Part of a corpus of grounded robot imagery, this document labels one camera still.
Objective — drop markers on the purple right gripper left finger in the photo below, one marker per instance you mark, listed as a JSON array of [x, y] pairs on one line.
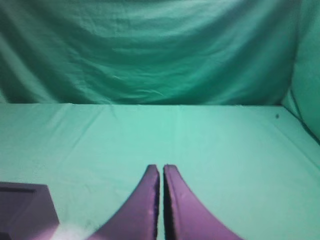
[[137, 218]]

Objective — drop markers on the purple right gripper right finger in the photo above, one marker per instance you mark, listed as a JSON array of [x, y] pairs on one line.
[[185, 217]]

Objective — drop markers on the dark blue groove box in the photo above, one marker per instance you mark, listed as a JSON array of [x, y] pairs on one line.
[[27, 212]]

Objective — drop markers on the green table cloth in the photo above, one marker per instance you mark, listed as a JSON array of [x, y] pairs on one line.
[[254, 167]]

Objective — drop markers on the green cloth backdrop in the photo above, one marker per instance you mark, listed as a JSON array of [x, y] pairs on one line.
[[163, 52]]

